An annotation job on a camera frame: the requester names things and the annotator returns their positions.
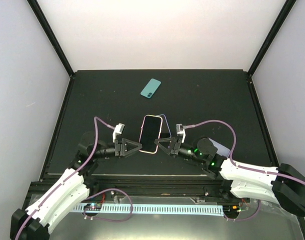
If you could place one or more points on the left controller board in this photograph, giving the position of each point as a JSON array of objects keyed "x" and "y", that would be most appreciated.
[{"x": 92, "y": 207}]

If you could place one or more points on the white slotted cable duct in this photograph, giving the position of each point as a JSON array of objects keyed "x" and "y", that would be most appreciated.
[{"x": 154, "y": 209}]

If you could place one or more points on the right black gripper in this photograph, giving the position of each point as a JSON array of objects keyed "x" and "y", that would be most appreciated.
[{"x": 173, "y": 142}]

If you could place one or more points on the lavender phone case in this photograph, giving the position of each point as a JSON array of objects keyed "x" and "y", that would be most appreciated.
[{"x": 221, "y": 150}]

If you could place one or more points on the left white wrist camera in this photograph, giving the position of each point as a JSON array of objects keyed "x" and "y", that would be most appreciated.
[{"x": 118, "y": 130}]

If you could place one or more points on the controller board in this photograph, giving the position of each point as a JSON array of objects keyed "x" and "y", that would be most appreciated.
[
  {"x": 92, "y": 207},
  {"x": 229, "y": 209}
]

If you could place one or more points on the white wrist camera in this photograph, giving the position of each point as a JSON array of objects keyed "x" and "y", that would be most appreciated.
[
  {"x": 118, "y": 130},
  {"x": 180, "y": 132}
]

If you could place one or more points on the right black frame post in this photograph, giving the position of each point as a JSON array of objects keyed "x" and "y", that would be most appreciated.
[{"x": 274, "y": 30}]

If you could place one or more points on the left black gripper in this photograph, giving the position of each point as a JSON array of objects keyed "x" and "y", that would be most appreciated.
[{"x": 120, "y": 147}]

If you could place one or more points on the light blue phone case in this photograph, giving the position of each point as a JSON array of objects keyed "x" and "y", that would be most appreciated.
[{"x": 165, "y": 129}]

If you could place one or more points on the teal phone case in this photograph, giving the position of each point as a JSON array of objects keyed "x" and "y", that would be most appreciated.
[{"x": 150, "y": 88}]

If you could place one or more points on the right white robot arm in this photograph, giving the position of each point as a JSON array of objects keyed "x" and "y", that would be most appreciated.
[{"x": 283, "y": 185}]

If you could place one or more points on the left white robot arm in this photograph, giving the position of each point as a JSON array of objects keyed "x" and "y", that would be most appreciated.
[{"x": 40, "y": 219}]

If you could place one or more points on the right controller board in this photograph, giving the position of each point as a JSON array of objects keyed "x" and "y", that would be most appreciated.
[{"x": 229, "y": 209}]

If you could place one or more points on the left black frame post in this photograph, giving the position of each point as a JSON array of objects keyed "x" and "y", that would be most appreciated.
[{"x": 39, "y": 14}]

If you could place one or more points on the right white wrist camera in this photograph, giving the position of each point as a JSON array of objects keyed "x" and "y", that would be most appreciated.
[{"x": 180, "y": 132}]

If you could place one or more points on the pink phone case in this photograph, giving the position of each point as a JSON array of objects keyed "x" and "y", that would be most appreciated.
[{"x": 150, "y": 152}]

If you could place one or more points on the black frame post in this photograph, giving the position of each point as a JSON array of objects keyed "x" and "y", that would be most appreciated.
[
  {"x": 39, "y": 14},
  {"x": 274, "y": 30}
]

